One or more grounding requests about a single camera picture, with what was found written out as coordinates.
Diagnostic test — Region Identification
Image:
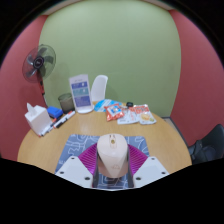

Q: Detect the blue whiteboard eraser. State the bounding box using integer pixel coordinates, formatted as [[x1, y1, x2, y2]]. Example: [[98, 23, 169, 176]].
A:
[[46, 106, 64, 120]]

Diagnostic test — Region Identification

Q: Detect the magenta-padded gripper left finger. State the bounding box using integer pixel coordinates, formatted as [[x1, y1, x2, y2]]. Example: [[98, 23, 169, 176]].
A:
[[54, 143, 101, 188]]

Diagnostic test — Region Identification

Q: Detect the white sign stand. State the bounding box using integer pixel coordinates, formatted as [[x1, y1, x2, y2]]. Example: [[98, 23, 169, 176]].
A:
[[68, 73, 95, 115]]

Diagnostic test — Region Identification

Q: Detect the orange snack packet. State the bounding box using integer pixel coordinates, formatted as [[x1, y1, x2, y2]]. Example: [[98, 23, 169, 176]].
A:
[[104, 103, 126, 122]]

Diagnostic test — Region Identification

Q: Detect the pale pink computer mouse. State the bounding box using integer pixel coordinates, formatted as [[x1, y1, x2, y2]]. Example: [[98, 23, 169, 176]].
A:
[[96, 133, 129, 179]]

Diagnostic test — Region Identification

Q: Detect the dark green cup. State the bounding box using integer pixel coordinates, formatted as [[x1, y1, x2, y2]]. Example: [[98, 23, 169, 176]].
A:
[[57, 92, 75, 114]]

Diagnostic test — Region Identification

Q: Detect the black standing fan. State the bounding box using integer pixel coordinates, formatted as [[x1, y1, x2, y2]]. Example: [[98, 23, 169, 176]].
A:
[[22, 43, 57, 101]]

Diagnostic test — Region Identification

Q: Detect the orange and white chip packet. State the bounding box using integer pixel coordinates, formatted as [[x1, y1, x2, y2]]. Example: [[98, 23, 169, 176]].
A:
[[133, 104, 157, 126]]

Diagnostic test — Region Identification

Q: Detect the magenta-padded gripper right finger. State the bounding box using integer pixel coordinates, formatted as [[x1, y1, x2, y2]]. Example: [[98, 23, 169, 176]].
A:
[[125, 143, 170, 188]]

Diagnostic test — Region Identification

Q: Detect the white snack packet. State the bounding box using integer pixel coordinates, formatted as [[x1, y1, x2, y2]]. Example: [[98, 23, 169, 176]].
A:
[[117, 106, 141, 125]]

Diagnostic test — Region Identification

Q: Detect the blue patterned mouse pad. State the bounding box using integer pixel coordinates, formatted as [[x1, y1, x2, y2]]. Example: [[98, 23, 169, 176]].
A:
[[54, 133, 150, 190]]

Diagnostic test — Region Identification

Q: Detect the black chair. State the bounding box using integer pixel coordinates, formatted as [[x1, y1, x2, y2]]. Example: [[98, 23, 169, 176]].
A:
[[188, 123, 224, 165]]

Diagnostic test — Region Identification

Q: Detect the whiteboard marker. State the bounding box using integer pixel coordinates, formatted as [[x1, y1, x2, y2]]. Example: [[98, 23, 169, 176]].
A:
[[39, 115, 62, 137], [53, 110, 76, 130]]

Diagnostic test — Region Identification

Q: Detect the black bag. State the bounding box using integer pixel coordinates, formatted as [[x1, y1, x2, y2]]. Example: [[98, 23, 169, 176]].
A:
[[188, 139, 214, 165]]

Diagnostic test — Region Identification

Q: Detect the white tissue box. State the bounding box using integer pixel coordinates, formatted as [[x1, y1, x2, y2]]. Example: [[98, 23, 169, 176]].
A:
[[24, 102, 52, 137]]

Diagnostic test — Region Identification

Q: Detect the blue packet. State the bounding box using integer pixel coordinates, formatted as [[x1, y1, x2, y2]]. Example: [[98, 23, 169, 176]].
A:
[[93, 98, 123, 113]]

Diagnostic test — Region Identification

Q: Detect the white chair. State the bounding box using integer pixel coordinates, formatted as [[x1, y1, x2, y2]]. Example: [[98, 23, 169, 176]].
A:
[[90, 74, 109, 103]]

